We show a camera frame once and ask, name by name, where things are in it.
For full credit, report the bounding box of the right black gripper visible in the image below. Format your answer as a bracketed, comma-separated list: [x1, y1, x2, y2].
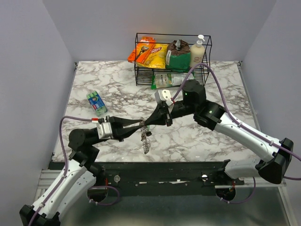
[144, 100, 196, 127]

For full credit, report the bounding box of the key with green tag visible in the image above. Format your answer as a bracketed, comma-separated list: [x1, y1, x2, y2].
[143, 126, 150, 133]

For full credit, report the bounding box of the metal toothed key ring disc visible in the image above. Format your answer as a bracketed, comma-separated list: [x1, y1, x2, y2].
[140, 117, 151, 154]

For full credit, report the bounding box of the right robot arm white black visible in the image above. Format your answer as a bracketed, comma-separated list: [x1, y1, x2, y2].
[145, 80, 293, 185]

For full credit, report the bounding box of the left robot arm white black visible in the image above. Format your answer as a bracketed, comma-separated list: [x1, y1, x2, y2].
[19, 116, 143, 226]

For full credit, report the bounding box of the green blue sponge pack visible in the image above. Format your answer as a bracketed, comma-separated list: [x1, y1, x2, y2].
[86, 91, 108, 116]

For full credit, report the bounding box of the green white snack bag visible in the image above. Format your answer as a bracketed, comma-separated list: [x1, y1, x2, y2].
[151, 73, 187, 89]

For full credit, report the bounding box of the yellow chips bag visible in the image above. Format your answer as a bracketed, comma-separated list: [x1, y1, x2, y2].
[141, 43, 168, 69]

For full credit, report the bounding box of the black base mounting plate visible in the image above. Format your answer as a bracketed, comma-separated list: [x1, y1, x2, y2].
[93, 161, 267, 197]

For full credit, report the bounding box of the brown green coffee bag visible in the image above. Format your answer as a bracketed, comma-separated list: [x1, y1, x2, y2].
[166, 39, 190, 71]

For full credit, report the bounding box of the orange razor box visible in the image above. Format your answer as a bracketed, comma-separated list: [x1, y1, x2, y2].
[127, 36, 156, 67]

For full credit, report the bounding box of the cream lotion pump bottle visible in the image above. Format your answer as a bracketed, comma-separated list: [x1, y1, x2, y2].
[190, 34, 205, 68]

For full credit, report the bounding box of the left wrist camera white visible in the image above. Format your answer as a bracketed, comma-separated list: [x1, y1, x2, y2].
[96, 122, 113, 139]

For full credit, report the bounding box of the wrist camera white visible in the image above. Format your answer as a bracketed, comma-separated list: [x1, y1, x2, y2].
[155, 89, 174, 106]
[96, 122, 113, 139]

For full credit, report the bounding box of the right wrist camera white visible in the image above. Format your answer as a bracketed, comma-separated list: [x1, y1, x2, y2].
[155, 89, 174, 106]

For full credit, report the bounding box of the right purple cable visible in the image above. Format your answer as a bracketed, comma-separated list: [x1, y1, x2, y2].
[171, 62, 301, 204]

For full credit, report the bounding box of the purple cable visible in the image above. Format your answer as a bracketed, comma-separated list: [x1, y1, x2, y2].
[27, 115, 120, 226]
[171, 62, 301, 204]

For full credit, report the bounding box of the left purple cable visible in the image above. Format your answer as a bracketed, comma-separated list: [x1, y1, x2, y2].
[27, 115, 120, 226]

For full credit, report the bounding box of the black wire shelf rack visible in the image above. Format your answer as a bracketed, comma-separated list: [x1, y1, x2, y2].
[128, 33, 212, 89]

